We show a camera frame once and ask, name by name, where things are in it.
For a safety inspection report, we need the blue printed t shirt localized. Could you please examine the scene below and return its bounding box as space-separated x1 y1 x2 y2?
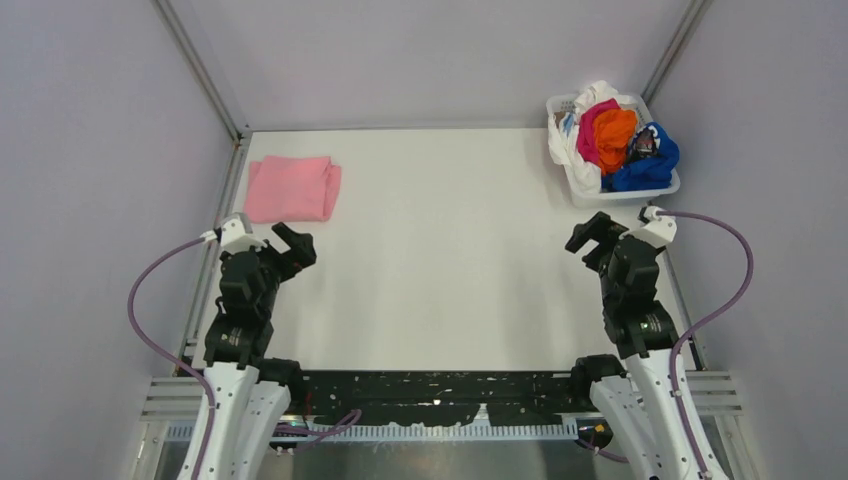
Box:
601 122 680 192

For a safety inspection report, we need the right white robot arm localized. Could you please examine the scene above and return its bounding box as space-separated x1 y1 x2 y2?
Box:
565 207 728 479

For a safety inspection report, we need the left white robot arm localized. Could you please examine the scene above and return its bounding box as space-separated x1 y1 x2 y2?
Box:
179 213 317 479

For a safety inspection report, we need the folded pink t shirt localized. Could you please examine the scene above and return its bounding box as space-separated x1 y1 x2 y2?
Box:
243 155 342 224

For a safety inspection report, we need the white t shirt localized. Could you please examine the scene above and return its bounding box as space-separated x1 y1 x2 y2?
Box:
546 80 638 195

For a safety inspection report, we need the magenta t shirt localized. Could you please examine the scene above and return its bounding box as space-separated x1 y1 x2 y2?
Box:
576 99 620 166

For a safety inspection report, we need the orange t shirt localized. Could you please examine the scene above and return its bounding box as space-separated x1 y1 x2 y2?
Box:
593 108 639 176

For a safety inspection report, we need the white laundry basket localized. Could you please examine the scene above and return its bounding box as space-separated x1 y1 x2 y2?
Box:
546 93 681 208

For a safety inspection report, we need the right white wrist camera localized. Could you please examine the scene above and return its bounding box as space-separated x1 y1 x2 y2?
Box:
627 206 677 250

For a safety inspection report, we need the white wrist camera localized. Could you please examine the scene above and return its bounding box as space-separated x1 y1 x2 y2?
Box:
627 206 677 250
200 212 266 254

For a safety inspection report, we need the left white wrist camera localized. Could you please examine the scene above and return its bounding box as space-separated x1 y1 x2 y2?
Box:
200 212 266 254

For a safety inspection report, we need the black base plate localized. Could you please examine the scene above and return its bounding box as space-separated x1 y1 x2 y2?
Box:
284 370 599 427

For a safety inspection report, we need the white slotted cable duct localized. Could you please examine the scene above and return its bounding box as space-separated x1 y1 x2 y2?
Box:
164 421 584 444

